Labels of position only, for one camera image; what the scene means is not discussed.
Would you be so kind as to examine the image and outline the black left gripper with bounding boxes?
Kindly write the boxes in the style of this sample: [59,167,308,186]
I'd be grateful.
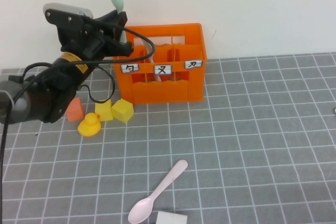
[56,9,134,60]

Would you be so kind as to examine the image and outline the grey plastic fork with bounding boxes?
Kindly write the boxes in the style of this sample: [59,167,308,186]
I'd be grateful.
[138,36,163,83]

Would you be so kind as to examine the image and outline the pink plastic spoon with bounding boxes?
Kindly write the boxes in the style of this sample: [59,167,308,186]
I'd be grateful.
[128,159,188,224]

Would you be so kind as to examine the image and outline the orange plastic cutlery holder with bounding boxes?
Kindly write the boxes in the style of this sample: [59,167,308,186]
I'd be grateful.
[111,23,208,104]

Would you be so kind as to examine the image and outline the white label reading 勺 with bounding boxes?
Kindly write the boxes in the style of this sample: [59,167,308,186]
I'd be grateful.
[120,63,140,74]

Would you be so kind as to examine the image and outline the white label reading 叉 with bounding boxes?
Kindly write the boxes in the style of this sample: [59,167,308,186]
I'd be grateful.
[153,63,173,76]

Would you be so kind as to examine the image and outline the yellow foam cube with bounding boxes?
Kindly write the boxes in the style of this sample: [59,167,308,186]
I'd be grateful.
[111,98,134,123]
[94,99,114,122]

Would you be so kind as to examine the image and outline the white label reading 刀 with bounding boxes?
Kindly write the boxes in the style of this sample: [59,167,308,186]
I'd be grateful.
[184,59,202,70]

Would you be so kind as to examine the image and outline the orange foam cube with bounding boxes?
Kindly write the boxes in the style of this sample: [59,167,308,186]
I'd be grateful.
[65,97,85,122]

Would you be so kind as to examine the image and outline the yellow rubber duck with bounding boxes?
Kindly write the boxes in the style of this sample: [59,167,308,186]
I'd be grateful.
[77,112,102,137]

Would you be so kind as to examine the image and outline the white zip tie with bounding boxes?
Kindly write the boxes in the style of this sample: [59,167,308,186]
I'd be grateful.
[0,90,14,109]

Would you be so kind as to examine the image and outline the white paper sheet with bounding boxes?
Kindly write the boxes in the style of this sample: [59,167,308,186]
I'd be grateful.
[156,210,188,224]

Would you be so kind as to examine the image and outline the thick black camera cable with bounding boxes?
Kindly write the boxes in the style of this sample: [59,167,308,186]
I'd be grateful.
[0,16,156,224]

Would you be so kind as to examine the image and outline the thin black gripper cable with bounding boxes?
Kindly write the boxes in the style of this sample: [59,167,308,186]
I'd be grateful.
[78,65,117,103]

